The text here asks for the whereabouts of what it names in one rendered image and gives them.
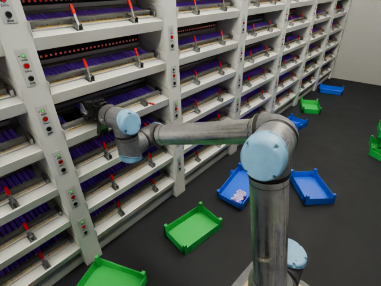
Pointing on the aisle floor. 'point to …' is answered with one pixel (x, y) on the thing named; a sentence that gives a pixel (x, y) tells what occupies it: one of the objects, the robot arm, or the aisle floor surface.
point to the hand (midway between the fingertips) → (85, 110)
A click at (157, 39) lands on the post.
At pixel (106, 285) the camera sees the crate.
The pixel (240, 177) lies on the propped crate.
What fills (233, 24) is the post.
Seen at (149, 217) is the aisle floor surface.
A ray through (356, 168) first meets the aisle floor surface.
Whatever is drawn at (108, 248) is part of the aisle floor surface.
